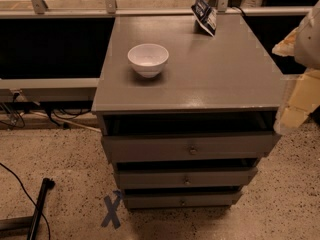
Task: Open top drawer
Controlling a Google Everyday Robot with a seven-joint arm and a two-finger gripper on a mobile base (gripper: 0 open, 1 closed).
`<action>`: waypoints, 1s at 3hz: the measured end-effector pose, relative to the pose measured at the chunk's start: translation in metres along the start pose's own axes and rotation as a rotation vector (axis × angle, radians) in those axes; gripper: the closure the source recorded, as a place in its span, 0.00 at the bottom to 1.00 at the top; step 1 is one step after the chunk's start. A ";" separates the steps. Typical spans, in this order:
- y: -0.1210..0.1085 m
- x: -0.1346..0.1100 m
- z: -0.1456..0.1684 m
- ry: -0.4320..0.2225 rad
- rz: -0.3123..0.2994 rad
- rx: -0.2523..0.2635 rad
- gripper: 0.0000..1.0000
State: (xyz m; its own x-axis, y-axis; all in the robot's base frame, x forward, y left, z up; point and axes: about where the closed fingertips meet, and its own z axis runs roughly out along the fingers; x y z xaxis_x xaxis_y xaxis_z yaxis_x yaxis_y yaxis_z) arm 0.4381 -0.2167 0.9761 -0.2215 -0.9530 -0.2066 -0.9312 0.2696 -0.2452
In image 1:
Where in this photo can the blue tape cross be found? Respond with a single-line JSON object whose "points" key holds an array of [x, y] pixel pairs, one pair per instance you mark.
{"points": [[112, 207]]}

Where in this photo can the grey top drawer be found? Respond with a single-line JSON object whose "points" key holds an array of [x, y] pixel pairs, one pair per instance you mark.
{"points": [[189, 136]]}

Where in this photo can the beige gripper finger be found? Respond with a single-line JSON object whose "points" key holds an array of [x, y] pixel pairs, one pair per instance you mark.
{"points": [[286, 47], [301, 98]]}

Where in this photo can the metal railing frame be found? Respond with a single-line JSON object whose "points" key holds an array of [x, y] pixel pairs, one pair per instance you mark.
{"points": [[56, 49]]}

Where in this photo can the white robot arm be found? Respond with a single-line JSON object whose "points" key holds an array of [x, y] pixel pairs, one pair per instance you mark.
{"points": [[307, 46]]}

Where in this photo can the grey bottom drawer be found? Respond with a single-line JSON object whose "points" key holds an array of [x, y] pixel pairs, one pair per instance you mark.
{"points": [[181, 197]]}

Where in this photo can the black metal stand leg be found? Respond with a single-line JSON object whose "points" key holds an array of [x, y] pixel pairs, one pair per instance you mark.
{"points": [[31, 223]]}

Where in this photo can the grey drawer cabinet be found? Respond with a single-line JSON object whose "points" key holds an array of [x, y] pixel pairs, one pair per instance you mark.
{"points": [[226, 73]]}

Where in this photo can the grey drawer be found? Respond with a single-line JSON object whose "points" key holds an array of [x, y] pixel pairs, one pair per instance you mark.
{"points": [[181, 197], [189, 136], [180, 174]]}

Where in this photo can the grey middle drawer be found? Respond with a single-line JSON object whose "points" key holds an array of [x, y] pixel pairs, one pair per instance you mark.
{"points": [[180, 174]]}

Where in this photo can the blue white snack bag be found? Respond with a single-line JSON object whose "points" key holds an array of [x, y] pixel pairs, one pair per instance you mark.
{"points": [[206, 16]]}

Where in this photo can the white ceramic bowl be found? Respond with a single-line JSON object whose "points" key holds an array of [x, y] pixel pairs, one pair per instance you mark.
{"points": [[148, 60]]}

